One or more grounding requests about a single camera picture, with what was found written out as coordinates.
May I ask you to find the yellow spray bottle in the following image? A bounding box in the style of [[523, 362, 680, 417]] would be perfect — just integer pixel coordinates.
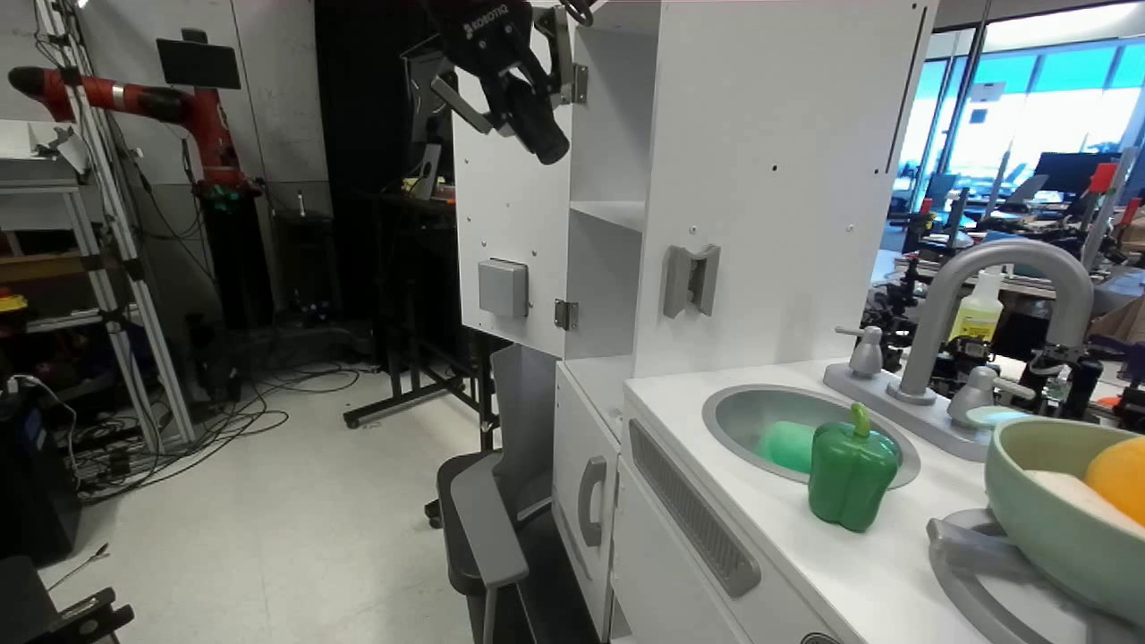
[[952, 269, 1007, 341]]

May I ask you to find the light green bowl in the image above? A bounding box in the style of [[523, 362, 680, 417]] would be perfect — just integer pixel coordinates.
[[983, 417, 1145, 612]]

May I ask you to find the yellow toy lemon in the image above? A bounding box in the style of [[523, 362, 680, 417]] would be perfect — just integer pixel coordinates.
[[1086, 439, 1145, 522]]

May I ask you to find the white toy kitchen unit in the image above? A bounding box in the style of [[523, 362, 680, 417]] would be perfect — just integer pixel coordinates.
[[548, 0, 1145, 644]]

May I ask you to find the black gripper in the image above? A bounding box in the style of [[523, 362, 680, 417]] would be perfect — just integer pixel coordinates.
[[402, 0, 588, 137]]

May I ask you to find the black bottle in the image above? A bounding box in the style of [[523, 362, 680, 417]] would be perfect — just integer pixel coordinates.
[[486, 75, 570, 165]]

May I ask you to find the green toy bell pepper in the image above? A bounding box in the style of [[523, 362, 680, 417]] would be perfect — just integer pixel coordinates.
[[808, 405, 901, 532]]

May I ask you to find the grey toy faucet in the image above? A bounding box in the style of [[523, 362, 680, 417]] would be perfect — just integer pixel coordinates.
[[822, 235, 1095, 463]]

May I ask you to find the red robot arm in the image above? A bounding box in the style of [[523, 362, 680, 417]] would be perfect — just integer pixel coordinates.
[[7, 0, 594, 193]]

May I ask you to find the metal shelf rack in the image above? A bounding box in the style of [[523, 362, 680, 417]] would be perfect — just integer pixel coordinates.
[[34, 0, 197, 454]]

